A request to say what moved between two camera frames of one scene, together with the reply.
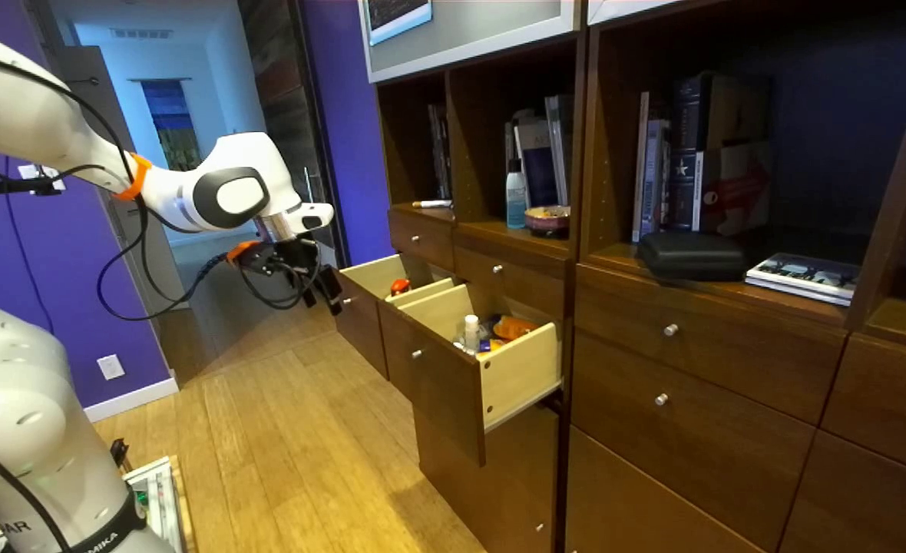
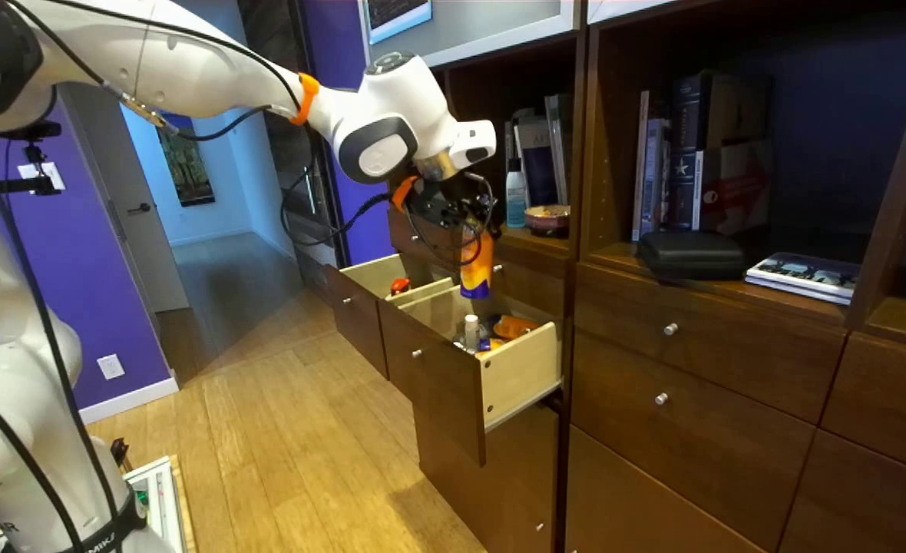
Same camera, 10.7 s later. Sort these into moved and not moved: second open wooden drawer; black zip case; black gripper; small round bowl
Moved: black gripper
Not moved: second open wooden drawer; black zip case; small round bowl
